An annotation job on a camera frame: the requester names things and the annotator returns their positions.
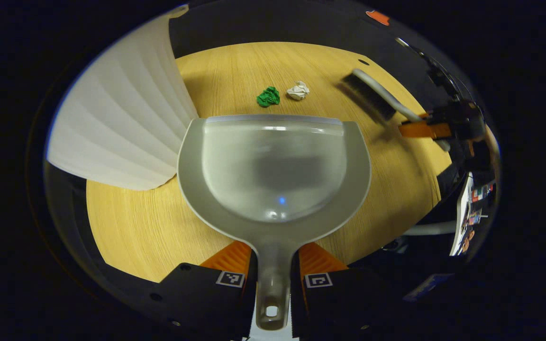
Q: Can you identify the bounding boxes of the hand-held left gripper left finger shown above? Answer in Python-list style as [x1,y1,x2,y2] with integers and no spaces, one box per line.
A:
[152,241,258,340]

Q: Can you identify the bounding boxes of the white ribbed garbage bin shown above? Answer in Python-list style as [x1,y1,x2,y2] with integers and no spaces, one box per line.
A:
[45,6,199,191]

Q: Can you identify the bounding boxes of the green paper ball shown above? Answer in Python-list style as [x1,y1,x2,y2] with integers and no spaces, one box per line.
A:
[256,86,281,108]

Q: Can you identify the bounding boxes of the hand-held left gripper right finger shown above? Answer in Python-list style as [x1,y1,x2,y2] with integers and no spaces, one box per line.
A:
[291,242,399,340]

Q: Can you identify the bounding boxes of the white board with coloured prints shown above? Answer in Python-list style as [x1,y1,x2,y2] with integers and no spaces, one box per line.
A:
[449,173,497,257]

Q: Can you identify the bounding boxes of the white paper ball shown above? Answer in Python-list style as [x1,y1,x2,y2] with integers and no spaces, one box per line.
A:
[286,81,310,101]

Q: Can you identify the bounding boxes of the grey plastic dustpan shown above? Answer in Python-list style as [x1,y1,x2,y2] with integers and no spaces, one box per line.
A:
[177,114,372,331]

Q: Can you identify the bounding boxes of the small grey broom black bristles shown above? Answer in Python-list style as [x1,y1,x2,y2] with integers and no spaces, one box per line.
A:
[341,69,452,153]

